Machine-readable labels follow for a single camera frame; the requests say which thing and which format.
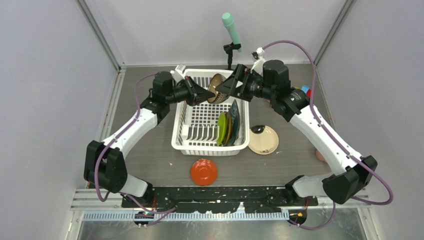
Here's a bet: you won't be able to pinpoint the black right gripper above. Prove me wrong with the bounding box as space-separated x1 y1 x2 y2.
214 64 275 103

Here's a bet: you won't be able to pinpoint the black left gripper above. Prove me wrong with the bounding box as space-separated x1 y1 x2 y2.
166 76 215 107

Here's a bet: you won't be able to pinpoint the brown ceramic bowl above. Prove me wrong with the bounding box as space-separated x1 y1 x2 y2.
207 73 229 105

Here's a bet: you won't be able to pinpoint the teal square plate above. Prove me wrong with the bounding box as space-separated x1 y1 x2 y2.
227 100 240 147

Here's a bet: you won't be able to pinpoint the green plastic plate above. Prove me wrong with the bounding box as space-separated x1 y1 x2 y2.
216 111 229 145

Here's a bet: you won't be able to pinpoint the yellow patterned plate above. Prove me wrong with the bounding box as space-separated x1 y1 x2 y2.
223 111 233 146

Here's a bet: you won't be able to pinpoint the white patterned bowl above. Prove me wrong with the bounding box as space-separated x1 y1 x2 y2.
248 125 279 155

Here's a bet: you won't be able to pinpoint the cream pink cup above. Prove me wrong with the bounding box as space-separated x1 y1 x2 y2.
315 149 327 163

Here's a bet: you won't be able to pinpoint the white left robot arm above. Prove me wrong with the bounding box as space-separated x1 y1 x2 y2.
83 71 214 207

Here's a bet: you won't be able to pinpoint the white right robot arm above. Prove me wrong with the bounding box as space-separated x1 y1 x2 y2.
215 60 378 205

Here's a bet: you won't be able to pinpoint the white plastic dish rack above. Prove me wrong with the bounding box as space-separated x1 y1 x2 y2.
170 68 251 157

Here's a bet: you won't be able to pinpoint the green microphone on stand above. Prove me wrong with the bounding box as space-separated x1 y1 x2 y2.
221 12 242 70

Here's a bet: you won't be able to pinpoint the colourful toy blocks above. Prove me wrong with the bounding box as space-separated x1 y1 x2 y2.
294 85 312 98

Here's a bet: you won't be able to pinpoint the orange red bowl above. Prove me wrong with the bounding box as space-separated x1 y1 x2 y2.
190 158 218 186

